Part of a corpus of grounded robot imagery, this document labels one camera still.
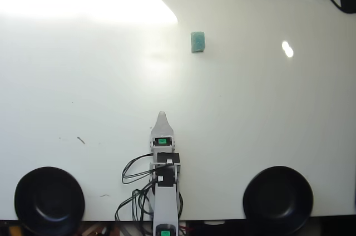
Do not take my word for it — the black round bowl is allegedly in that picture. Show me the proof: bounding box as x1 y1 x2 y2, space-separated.
242 165 314 235
14 166 86 236

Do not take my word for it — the blue foam cube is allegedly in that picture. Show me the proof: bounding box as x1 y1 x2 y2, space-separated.
190 31 206 53

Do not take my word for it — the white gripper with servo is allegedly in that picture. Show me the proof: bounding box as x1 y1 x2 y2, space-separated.
150 111 176 152

